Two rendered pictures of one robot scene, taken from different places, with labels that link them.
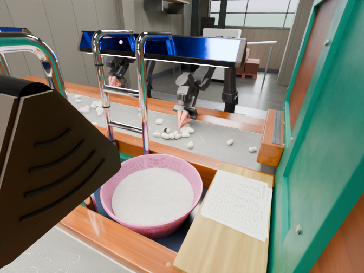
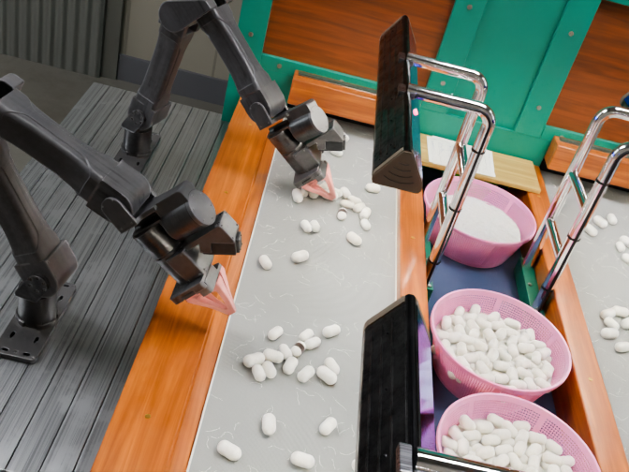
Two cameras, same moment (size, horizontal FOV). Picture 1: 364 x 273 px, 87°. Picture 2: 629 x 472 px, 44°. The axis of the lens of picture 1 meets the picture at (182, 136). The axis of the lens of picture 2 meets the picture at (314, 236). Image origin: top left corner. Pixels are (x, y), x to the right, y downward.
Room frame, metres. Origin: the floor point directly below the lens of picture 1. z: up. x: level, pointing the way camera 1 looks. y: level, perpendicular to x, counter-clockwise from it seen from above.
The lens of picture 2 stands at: (1.43, 1.30, 1.65)
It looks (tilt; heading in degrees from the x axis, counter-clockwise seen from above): 35 degrees down; 242
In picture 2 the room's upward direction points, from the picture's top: 16 degrees clockwise
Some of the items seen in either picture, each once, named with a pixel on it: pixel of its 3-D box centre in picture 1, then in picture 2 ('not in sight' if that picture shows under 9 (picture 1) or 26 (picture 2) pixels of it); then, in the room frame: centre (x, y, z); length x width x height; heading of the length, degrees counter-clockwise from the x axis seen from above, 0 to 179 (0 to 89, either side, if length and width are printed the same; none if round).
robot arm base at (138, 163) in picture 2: (229, 109); (137, 139); (1.11, -0.28, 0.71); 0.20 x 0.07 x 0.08; 66
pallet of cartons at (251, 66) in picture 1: (246, 62); not in sight; (5.81, -1.76, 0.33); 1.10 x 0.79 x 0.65; 156
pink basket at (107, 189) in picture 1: (154, 194); (474, 225); (0.39, 0.07, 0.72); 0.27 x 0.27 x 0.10
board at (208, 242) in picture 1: (234, 211); (473, 161); (0.30, -0.13, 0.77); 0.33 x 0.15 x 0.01; 156
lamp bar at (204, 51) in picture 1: (150, 46); (401, 88); (0.71, 0.12, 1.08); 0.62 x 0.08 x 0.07; 66
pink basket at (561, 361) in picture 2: not in sight; (491, 354); (0.57, 0.48, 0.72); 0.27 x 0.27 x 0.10
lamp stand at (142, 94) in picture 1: (139, 103); (414, 179); (0.64, 0.15, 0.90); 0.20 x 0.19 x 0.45; 66
